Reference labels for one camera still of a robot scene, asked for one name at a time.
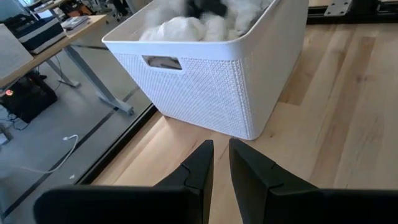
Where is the grey desk leg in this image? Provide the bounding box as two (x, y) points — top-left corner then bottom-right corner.
(45, 58), (81, 88)
(63, 45), (136, 116)

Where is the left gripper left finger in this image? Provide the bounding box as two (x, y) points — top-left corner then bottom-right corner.
(33, 139), (215, 224)

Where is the white cardboard box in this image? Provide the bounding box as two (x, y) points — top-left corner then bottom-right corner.
(0, 24), (34, 79)

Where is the white plastic laundry basket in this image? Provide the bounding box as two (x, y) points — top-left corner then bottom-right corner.
(101, 0), (310, 141)

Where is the black box with red light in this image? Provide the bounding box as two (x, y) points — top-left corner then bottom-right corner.
(0, 72), (58, 124)

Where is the black and white printer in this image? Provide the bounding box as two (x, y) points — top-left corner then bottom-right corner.
(5, 16), (67, 55)

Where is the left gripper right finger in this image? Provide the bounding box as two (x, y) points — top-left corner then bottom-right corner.
(228, 138), (398, 224)

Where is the stack of papers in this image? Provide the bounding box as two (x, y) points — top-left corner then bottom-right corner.
(60, 15), (91, 31)

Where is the white floor cable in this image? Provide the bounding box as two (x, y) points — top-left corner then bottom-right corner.
(11, 134), (80, 175)

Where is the white fluffy garment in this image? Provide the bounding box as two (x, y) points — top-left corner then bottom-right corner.
(139, 0), (275, 70)

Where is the silver frame bracket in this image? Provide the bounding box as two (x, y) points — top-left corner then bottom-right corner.
(323, 0), (354, 17)

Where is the black garment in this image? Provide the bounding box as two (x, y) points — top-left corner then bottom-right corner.
(184, 0), (228, 19)

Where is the wooden desk with metal legs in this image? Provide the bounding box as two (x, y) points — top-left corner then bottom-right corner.
(0, 14), (108, 88)

